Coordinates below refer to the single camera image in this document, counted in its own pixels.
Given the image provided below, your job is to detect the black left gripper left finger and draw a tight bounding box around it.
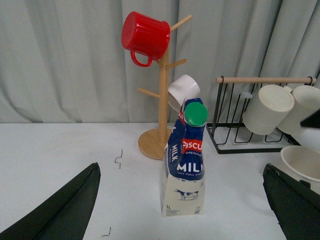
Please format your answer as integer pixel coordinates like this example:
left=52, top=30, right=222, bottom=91
left=0, top=162, right=101, bottom=240

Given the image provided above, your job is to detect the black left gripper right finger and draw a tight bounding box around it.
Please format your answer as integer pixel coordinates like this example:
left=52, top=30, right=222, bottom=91
left=262, top=163, right=320, bottom=240

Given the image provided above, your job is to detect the cream mug with black handle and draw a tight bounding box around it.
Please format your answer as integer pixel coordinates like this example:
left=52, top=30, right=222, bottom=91
left=276, top=145, right=320, bottom=194

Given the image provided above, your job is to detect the blue white milk carton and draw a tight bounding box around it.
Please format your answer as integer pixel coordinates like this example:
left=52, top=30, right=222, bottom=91
left=160, top=98, right=208, bottom=217

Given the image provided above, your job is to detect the cream ribbed mug left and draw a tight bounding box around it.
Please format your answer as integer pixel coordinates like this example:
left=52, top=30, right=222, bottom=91
left=243, top=84, right=295, bottom=135

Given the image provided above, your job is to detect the cream ribbed mug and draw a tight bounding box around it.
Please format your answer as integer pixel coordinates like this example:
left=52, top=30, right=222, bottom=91
left=243, top=84, right=295, bottom=135
left=277, top=85, right=320, bottom=135

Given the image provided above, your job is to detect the cream ribbed mug right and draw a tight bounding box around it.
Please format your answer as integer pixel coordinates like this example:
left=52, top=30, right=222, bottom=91
left=277, top=85, right=320, bottom=135

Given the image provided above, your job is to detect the wooden mug tree stand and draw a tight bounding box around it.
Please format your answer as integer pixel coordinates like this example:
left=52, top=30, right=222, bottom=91
left=138, top=47, right=187, bottom=160

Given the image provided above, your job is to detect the grey curtain backdrop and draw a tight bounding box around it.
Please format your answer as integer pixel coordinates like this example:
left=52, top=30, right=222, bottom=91
left=0, top=0, right=320, bottom=123

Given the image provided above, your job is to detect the white ceramic mug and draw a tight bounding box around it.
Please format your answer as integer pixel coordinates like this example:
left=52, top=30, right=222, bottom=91
left=168, top=74, right=201, bottom=112

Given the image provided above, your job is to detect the red enamel mug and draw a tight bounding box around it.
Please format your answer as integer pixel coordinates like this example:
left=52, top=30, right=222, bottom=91
left=121, top=11, right=171, bottom=67

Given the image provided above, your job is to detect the black wire cup rack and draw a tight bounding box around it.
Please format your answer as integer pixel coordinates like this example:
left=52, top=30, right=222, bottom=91
left=206, top=76, right=320, bottom=154

